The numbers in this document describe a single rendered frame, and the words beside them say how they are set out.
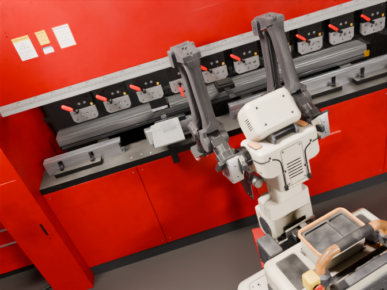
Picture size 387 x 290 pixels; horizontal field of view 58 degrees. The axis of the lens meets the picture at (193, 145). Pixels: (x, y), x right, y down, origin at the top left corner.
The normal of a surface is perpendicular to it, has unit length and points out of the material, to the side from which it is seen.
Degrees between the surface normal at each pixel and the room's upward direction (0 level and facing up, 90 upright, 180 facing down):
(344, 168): 90
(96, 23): 90
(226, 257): 0
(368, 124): 90
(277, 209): 82
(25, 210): 90
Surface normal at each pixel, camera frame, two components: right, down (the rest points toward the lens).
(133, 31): 0.19, 0.51
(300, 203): 0.37, 0.32
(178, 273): -0.23, -0.80
